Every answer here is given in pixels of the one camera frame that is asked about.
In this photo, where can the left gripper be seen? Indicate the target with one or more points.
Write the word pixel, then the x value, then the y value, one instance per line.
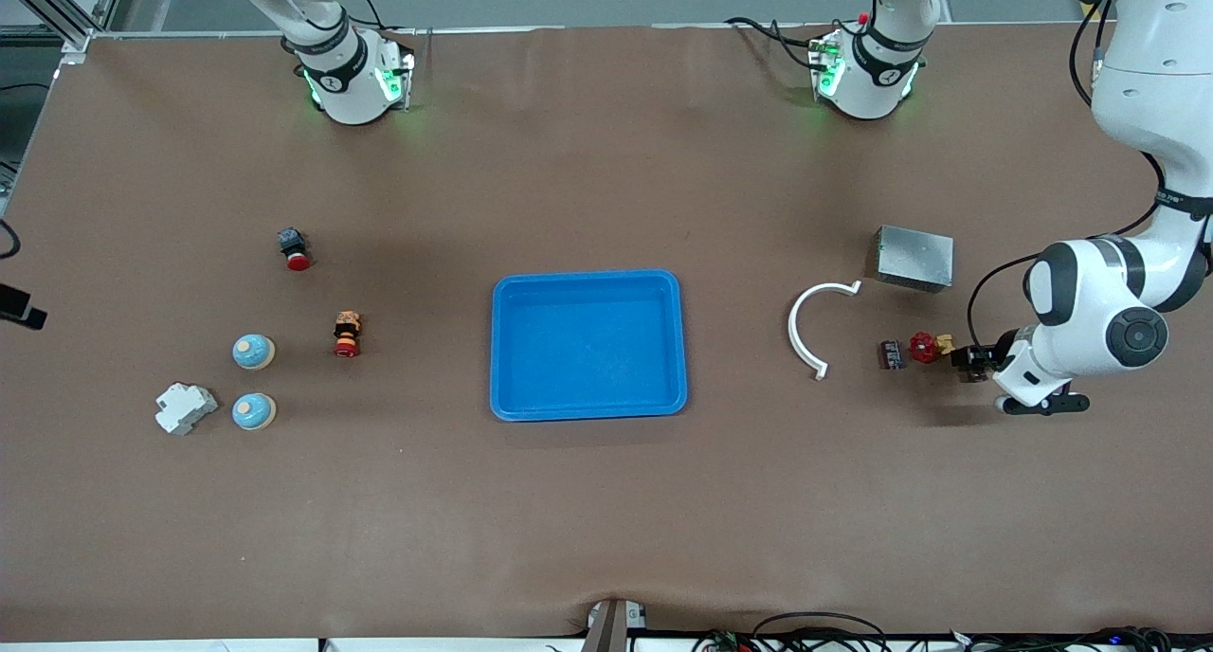
pixel 982 359

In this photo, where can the light blue round bell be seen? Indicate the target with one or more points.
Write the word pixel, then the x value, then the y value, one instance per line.
pixel 253 352
pixel 254 411

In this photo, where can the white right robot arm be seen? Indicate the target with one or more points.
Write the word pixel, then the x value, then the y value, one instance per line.
pixel 346 74

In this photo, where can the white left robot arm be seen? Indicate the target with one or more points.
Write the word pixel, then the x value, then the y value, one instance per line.
pixel 1147 83

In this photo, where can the red handwheel brass valve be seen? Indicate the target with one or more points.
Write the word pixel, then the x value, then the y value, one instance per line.
pixel 921 349

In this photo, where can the grey metal box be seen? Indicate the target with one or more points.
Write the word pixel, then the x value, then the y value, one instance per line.
pixel 914 259

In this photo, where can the white curved plastic clamp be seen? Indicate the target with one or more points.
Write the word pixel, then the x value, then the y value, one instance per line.
pixel 794 335

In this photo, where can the white circuit breaker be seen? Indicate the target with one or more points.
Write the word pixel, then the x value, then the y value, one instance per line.
pixel 185 408

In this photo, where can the red push button black base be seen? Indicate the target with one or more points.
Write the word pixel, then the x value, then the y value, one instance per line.
pixel 296 252

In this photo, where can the red yellow emergency stop button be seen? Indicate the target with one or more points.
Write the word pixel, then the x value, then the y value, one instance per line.
pixel 347 335

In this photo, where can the blue plastic tray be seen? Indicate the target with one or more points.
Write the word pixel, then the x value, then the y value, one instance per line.
pixel 588 349

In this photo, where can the brown table mat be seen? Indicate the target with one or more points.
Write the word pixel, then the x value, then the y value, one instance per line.
pixel 606 519

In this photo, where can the grey mounting bracket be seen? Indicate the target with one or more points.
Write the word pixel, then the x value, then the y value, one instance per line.
pixel 608 628

